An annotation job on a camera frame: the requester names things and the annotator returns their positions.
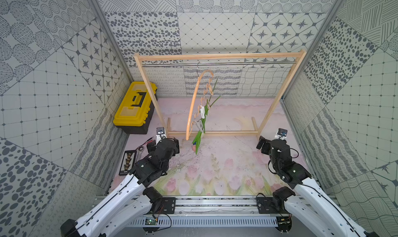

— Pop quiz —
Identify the pink artificial tulip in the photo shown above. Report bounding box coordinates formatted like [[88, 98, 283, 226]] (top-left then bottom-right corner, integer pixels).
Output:
[[192, 131, 203, 154]]

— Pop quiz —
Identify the white artificial tulip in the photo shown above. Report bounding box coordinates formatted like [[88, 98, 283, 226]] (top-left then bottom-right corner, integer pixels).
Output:
[[204, 96, 221, 115]]

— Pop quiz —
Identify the wooden curved clothes hanger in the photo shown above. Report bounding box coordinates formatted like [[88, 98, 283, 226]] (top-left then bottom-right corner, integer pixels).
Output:
[[186, 69, 214, 140]]

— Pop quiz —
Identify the wooden clothes rack frame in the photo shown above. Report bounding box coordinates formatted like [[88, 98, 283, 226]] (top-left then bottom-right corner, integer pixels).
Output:
[[134, 50, 307, 140]]

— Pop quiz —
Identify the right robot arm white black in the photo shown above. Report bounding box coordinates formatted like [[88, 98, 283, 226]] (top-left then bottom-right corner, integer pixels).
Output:
[[257, 136, 378, 237]]

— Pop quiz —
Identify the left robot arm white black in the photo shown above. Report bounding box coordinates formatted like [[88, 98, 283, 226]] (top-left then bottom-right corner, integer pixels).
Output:
[[60, 138, 180, 237]]

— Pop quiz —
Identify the silver combination wrench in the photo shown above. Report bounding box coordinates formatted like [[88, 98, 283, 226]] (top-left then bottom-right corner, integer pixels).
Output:
[[136, 146, 145, 161]]

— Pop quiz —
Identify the white clothespin lower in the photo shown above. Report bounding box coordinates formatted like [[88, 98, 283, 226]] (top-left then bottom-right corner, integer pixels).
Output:
[[192, 120, 205, 133]]

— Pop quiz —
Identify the white clothespin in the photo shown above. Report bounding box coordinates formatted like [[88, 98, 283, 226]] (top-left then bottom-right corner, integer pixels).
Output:
[[192, 120, 205, 133], [200, 105, 206, 119]]

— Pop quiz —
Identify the yellow black toolbox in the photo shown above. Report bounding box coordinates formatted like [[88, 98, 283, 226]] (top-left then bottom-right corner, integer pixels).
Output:
[[113, 81, 154, 134]]

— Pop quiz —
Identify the floral pink table mat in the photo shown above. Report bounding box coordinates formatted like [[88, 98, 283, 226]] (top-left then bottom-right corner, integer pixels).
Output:
[[108, 97, 312, 197]]

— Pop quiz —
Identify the white clothespin upper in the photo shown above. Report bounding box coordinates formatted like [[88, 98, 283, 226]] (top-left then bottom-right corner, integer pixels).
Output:
[[200, 105, 206, 119]]

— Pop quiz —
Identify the left green circuit board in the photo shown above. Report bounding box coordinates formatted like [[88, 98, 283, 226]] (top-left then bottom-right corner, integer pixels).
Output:
[[143, 218, 159, 233]]

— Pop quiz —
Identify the right black circuit board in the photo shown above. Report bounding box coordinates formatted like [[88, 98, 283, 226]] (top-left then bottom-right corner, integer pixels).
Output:
[[275, 217, 292, 233]]

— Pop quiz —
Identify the metal rack rod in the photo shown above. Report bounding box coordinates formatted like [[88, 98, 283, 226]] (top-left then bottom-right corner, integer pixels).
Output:
[[142, 61, 296, 68]]

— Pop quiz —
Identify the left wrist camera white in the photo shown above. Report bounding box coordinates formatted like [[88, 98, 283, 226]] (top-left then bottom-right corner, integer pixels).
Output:
[[155, 127, 167, 144]]

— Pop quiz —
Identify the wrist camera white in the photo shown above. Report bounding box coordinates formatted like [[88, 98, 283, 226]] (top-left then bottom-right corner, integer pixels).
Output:
[[155, 127, 167, 144], [275, 128, 288, 140]]

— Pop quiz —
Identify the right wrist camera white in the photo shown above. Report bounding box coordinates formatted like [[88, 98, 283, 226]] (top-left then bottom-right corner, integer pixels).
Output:
[[275, 128, 288, 140]]

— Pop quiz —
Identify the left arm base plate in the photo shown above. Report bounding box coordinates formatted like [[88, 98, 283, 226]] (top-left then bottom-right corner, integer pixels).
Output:
[[152, 197, 176, 215]]

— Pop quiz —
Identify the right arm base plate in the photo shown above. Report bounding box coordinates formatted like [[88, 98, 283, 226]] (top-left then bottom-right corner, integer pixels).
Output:
[[256, 196, 289, 215]]

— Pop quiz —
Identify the aluminium mounting rail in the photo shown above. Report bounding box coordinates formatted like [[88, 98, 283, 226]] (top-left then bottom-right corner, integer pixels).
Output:
[[88, 195, 345, 217]]

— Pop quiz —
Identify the white vented cable duct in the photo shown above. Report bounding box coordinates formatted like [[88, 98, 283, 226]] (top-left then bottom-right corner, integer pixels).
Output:
[[127, 216, 277, 227]]

